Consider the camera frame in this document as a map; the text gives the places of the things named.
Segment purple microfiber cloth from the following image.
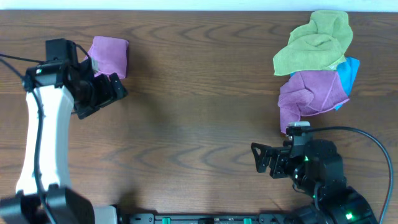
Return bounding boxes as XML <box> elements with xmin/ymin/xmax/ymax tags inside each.
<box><xmin>88</xmin><ymin>36</ymin><xmax>129</xmax><ymax>79</ymax></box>

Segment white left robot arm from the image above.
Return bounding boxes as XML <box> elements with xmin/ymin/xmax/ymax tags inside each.
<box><xmin>1</xmin><ymin>59</ymin><xmax>127</xmax><ymax>223</ymax></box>

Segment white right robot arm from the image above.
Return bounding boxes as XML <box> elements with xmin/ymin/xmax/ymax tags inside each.
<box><xmin>251</xmin><ymin>139</ymin><xmax>377</xmax><ymax>224</ymax></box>

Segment purple crumpled cloth in pile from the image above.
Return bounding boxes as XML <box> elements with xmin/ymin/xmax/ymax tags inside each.
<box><xmin>277</xmin><ymin>70</ymin><xmax>349</xmax><ymax>134</ymax></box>

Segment blue microfiber cloth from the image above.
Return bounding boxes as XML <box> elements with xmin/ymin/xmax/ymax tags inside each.
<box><xmin>289</xmin><ymin>57</ymin><xmax>361</xmax><ymax>111</ymax></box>

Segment green microfiber cloth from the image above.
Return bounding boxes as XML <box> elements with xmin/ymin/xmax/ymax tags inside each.
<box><xmin>273</xmin><ymin>10</ymin><xmax>353</xmax><ymax>76</ymax></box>

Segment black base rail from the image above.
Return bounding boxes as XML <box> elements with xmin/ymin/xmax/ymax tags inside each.
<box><xmin>119</xmin><ymin>213</ymin><xmax>287</xmax><ymax>224</ymax></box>

